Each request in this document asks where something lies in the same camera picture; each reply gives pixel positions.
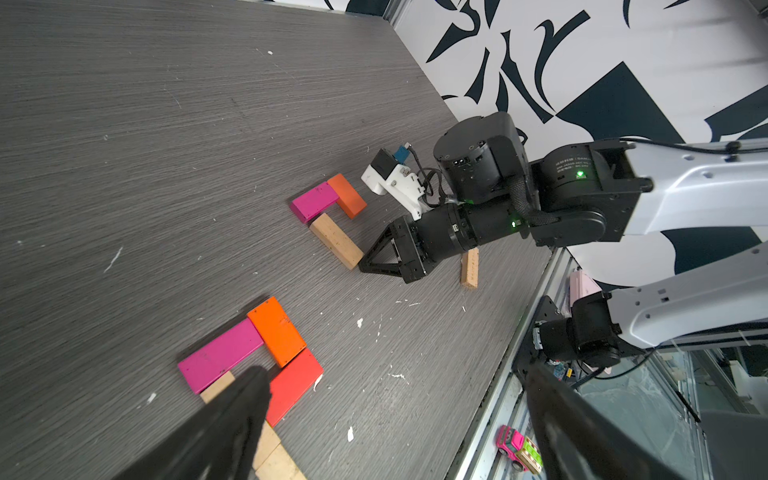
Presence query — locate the red block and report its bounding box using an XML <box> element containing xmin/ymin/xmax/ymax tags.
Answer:
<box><xmin>266</xmin><ymin>348</ymin><xmax>324</xmax><ymax>427</ymax></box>

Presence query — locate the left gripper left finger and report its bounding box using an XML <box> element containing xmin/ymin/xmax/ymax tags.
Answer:
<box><xmin>116</xmin><ymin>366</ymin><xmax>271</xmax><ymax>480</ymax></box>

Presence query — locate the pink tray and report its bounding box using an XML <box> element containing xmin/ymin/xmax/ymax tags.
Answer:
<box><xmin>568</xmin><ymin>269</ymin><xmax>602</xmax><ymax>308</ymax></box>

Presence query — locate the small pink toy car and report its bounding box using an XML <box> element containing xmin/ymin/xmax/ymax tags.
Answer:
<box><xmin>495</xmin><ymin>425</ymin><xmax>543</xmax><ymax>475</ymax></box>

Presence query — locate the magenta block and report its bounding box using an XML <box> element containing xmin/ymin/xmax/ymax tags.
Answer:
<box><xmin>290</xmin><ymin>182</ymin><xmax>339</xmax><ymax>224</ymax></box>
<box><xmin>178</xmin><ymin>319</ymin><xmax>264</xmax><ymax>394</ymax></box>

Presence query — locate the orange block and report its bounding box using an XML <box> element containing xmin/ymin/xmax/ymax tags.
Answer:
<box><xmin>327</xmin><ymin>174</ymin><xmax>367</xmax><ymax>219</ymax></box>
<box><xmin>247</xmin><ymin>297</ymin><xmax>306</xmax><ymax>368</ymax></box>

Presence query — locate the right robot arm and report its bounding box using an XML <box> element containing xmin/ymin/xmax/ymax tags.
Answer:
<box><xmin>358</xmin><ymin>112</ymin><xmax>767</xmax><ymax>369</ymax></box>

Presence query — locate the natural wood block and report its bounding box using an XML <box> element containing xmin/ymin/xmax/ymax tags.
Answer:
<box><xmin>309</xmin><ymin>213</ymin><xmax>363</xmax><ymax>270</ymax></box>
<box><xmin>200</xmin><ymin>371</ymin><xmax>281</xmax><ymax>479</ymax></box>
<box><xmin>460</xmin><ymin>248</ymin><xmax>479</xmax><ymax>289</ymax></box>
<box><xmin>255</xmin><ymin>445</ymin><xmax>306</xmax><ymax>480</ymax></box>

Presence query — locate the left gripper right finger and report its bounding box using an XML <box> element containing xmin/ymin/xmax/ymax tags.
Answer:
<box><xmin>525</xmin><ymin>364</ymin><xmax>680</xmax><ymax>480</ymax></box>

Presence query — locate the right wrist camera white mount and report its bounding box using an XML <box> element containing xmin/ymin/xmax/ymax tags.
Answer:
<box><xmin>361</xmin><ymin>142</ymin><xmax>430</xmax><ymax>221</ymax></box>

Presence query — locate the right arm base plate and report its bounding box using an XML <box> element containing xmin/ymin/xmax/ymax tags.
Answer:
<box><xmin>512</xmin><ymin>295</ymin><xmax>576</xmax><ymax>385</ymax></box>

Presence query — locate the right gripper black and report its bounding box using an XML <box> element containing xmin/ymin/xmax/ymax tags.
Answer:
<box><xmin>358</xmin><ymin>204</ymin><xmax>478</xmax><ymax>284</ymax></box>

